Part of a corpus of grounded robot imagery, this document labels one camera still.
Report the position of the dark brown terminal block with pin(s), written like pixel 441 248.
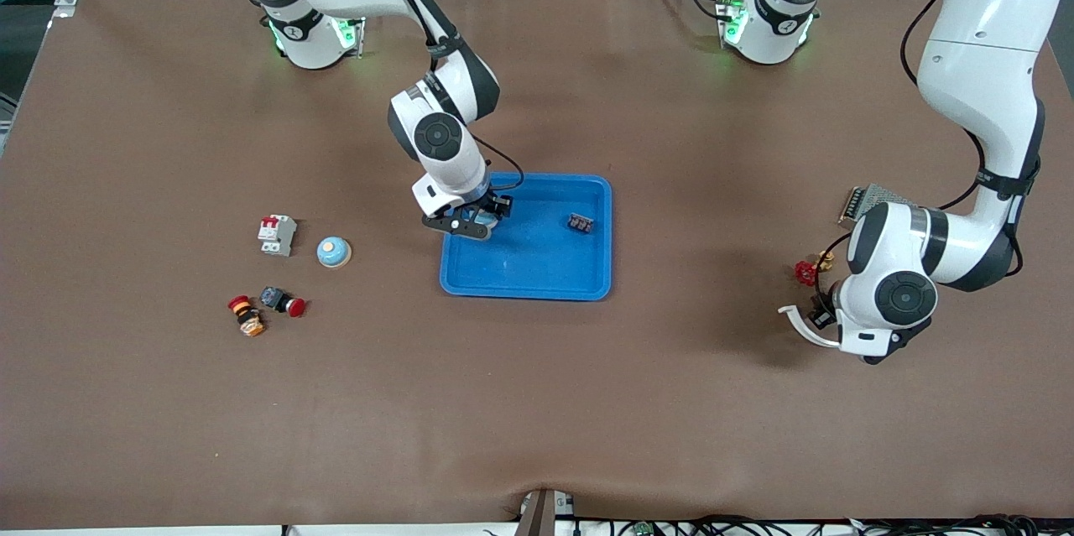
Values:
pixel 581 223

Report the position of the white red circuit breaker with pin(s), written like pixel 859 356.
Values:
pixel 277 236

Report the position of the orange red push button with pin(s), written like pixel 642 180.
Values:
pixel 247 320

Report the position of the grey table edge mount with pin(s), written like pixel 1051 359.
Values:
pixel 544 512

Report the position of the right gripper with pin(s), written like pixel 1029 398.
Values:
pixel 489 206

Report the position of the blue dome call bell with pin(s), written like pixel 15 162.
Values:
pixel 485 222
pixel 334 252

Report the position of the red mushroom emergency stop button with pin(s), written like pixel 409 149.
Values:
pixel 294 307

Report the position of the white half-round pipe clamp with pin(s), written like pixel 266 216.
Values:
pixel 804 327

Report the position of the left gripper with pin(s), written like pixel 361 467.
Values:
pixel 819 317

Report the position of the blue plastic tray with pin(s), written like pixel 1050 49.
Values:
pixel 537 268

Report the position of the brass valve with red handwheel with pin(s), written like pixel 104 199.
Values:
pixel 805 273

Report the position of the metal mesh power supply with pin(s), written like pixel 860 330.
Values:
pixel 873 196

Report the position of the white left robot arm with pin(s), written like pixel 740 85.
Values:
pixel 982 58

